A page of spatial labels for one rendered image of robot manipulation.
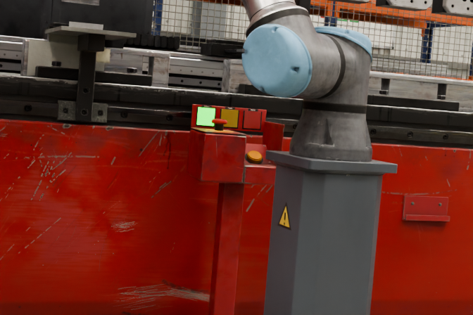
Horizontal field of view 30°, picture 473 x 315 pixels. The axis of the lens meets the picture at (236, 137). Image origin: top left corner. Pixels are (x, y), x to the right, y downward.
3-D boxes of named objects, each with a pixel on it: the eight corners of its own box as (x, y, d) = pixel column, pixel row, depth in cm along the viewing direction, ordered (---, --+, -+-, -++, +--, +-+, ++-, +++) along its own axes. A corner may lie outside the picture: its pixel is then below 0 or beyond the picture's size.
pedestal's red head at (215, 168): (200, 181, 211) (206, 106, 210) (186, 174, 226) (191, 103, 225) (279, 185, 216) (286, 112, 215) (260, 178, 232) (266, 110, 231)
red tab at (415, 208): (405, 220, 255) (407, 196, 255) (401, 219, 257) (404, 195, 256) (449, 221, 260) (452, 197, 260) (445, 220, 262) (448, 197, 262)
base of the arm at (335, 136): (387, 163, 158) (393, 107, 157) (314, 159, 152) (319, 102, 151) (344, 155, 172) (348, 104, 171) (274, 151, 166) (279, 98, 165)
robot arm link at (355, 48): (380, 107, 162) (387, 33, 161) (338, 104, 152) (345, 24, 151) (327, 103, 170) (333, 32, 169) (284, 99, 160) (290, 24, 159)
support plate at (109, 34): (60, 29, 206) (60, 25, 206) (44, 33, 230) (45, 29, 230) (136, 37, 212) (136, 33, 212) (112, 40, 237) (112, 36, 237)
